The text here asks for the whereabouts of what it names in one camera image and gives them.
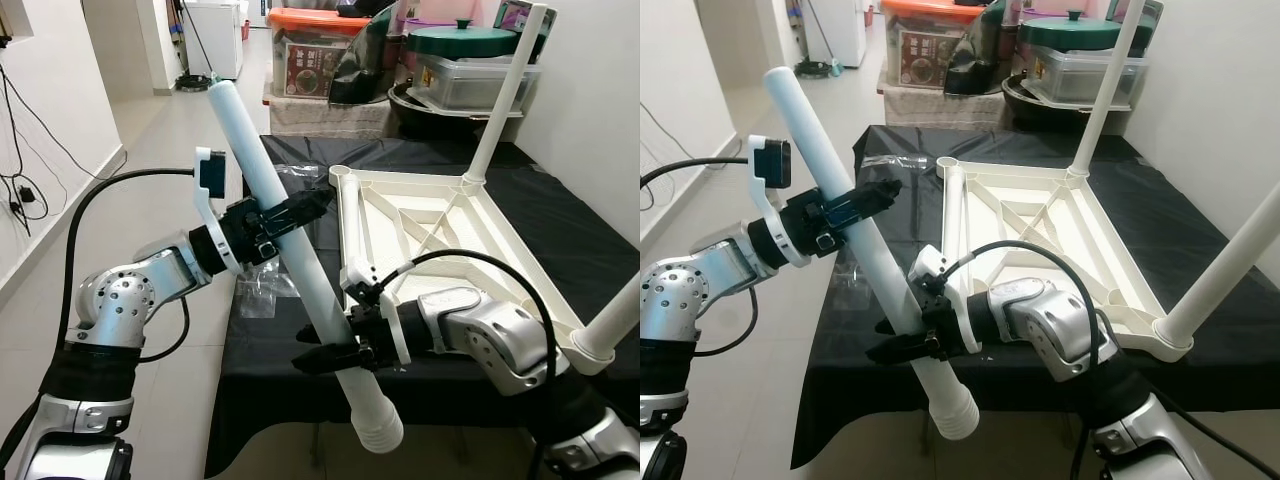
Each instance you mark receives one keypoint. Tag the black round basin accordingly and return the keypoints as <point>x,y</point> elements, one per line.
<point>1040,112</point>
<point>430,120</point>

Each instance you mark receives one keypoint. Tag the clear tape strip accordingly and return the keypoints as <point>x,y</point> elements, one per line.
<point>905,162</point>
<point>300,175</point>

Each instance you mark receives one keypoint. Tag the crumpled clear tape patch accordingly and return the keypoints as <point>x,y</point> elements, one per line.
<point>855,290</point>
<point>262,295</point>

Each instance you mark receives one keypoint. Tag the black plastic bag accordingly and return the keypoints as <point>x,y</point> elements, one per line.
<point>975,65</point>
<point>360,70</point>

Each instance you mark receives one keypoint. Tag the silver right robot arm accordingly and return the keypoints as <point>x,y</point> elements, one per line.
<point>1050,325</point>
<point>490,335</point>

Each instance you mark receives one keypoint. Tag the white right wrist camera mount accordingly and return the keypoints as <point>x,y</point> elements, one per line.
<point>925,262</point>
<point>355,275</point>

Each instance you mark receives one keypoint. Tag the orange-lidded clear storage bin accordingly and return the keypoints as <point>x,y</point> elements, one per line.
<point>305,60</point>
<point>920,50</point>

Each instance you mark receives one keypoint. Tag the beige patterned box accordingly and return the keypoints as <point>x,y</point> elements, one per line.
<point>930,108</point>
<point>320,118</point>

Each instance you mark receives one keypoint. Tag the white appliance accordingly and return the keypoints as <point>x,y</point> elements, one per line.
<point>215,35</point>
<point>840,30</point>

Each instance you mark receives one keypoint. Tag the pink box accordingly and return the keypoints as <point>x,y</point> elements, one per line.
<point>440,12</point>
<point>1050,8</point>

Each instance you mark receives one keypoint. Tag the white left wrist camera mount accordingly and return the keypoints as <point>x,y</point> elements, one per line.
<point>212,172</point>
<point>768,162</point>

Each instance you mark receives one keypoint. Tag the colourful printed box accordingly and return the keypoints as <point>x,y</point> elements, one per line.
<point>515,20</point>
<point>1150,20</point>

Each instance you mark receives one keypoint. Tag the white plastic table top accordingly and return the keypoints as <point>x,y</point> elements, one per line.
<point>1030,200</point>
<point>420,215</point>

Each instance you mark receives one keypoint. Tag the black floor mop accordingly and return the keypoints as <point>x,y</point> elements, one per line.
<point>192,82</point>
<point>815,70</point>

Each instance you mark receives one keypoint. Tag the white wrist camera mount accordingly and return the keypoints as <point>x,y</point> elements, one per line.
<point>355,275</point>
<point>212,172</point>
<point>925,262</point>
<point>768,162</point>

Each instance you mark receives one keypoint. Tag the black power adapter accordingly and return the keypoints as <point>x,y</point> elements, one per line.
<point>27,195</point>

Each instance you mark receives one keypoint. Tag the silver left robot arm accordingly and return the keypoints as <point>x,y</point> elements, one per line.
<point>680,300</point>
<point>125,300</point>

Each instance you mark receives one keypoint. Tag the black tablecloth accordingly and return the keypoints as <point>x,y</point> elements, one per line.
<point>1180,190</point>
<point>560,220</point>

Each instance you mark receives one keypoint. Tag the green round lid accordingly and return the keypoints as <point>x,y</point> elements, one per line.
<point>460,42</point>
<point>1070,32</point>

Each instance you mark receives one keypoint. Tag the clear plastic container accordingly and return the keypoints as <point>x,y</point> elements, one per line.
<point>470,85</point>
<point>1075,78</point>

